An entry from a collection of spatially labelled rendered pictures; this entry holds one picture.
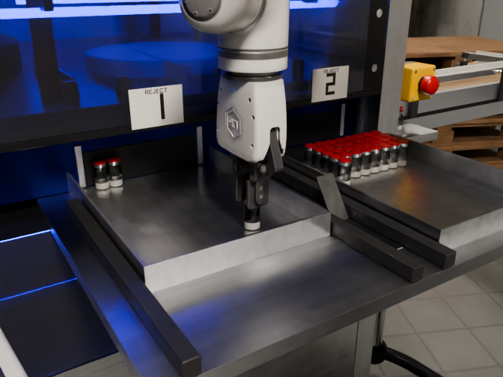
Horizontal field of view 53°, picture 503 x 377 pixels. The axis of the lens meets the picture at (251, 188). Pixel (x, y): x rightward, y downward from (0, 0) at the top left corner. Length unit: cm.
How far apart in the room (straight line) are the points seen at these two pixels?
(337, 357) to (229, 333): 81
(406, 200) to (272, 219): 22
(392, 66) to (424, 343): 117
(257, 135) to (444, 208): 34
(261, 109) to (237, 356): 27
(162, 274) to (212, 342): 11
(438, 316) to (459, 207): 134
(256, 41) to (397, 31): 52
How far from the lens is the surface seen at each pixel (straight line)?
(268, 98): 59
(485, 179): 93
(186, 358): 46
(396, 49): 107
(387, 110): 109
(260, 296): 57
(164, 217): 74
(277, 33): 60
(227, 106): 64
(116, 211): 78
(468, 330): 210
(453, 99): 144
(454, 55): 309
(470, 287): 236
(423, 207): 81
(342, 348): 131
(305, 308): 55
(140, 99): 78
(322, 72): 95
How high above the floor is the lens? 120
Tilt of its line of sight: 23 degrees down
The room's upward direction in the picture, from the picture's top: straight up
